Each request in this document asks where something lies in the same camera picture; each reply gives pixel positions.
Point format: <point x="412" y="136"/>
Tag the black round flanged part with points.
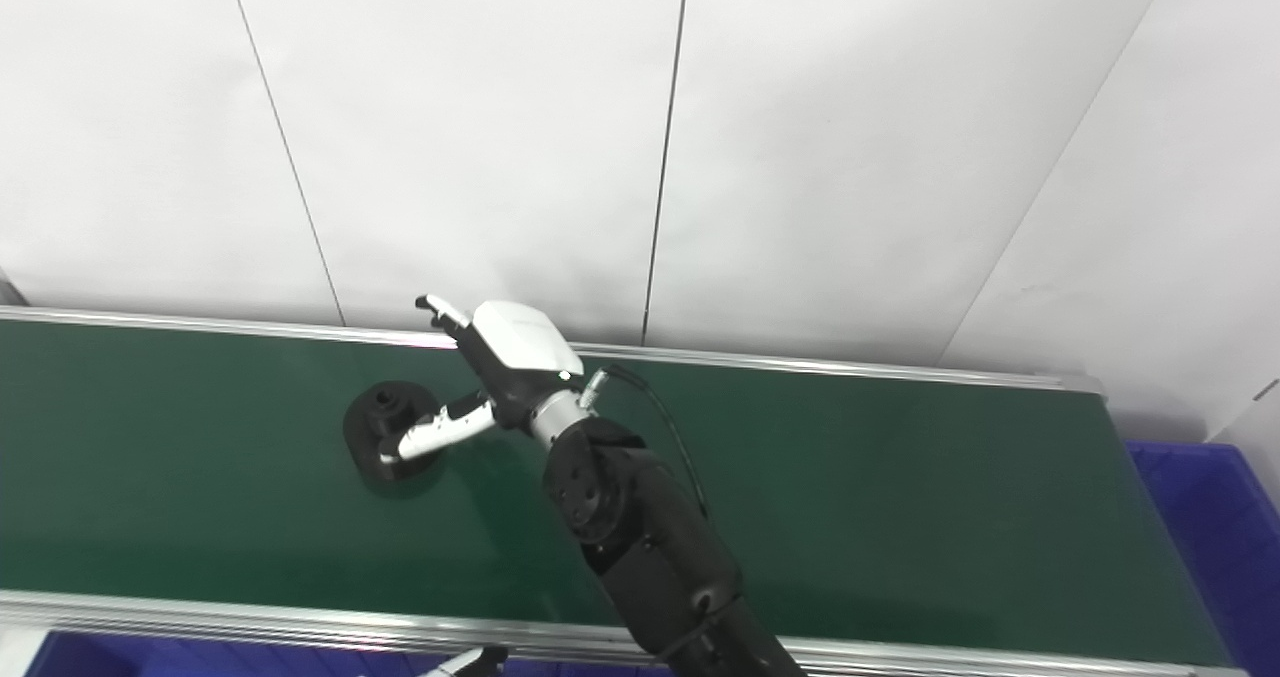
<point x="385" y="417"/>

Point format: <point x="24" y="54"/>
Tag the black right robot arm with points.
<point x="650" y="547"/>

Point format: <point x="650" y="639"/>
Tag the empty blue plastic bin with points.
<point x="1220" y="537"/>

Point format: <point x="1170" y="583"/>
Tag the green conveyor belt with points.
<point x="200" y="617"/>
<point x="900" y="497"/>

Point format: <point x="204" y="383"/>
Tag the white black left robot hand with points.
<point x="470" y="665"/>

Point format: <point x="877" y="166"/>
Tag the blue bin with white rings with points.
<point x="200" y="660"/>

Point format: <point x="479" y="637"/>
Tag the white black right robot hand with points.
<point x="520" y="347"/>

